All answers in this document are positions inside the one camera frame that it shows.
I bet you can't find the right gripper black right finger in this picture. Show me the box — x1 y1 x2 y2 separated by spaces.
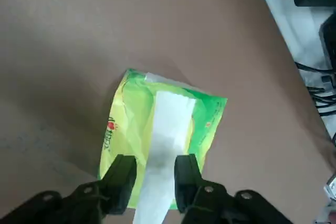
174 153 292 224

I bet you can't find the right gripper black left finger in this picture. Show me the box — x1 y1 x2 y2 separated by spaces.
0 154 138 224

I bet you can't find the white tissue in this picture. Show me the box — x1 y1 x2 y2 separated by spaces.
132 90 196 224

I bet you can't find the green tissue pack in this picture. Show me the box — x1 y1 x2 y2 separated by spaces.
97 68 228 210

